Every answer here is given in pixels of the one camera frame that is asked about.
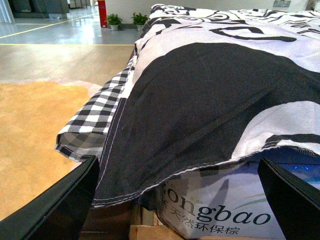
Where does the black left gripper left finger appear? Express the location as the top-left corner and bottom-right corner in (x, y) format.
(0, 156), (100, 240)

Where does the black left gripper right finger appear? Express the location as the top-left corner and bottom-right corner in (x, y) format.
(257, 158), (320, 240)

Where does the white mattress with green lettering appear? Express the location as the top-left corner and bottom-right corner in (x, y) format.
(157, 147), (320, 239)

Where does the black white checkered sheet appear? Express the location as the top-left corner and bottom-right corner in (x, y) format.
(55, 56), (137, 163)

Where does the orange floor rug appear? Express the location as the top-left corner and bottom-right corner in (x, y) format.
(0, 81), (89, 218)

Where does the black white patterned quilt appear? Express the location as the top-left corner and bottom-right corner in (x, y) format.
(93, 4), (320, 207)

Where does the left potted green plant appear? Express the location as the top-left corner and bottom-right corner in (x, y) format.
(106, 13), (122, 31)

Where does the potted green plant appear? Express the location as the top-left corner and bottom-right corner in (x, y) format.
(131, 12), (149, 32)
(106, 13), (122, 31)

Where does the grey background cabinet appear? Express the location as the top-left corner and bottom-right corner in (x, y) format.
(8, 0), (70, 19)

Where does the right potted green plant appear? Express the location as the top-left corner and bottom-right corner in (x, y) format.
(131, 12), (149, 32)

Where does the red fire cabinet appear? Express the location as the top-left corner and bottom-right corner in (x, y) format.
(97, 0), (108, 28)

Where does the wooden bed frame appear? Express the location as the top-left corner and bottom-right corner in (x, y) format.
(79, 201), (181, 240)

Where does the wall socket plate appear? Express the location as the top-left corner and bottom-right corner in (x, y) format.
(273, 0), (291, 8)

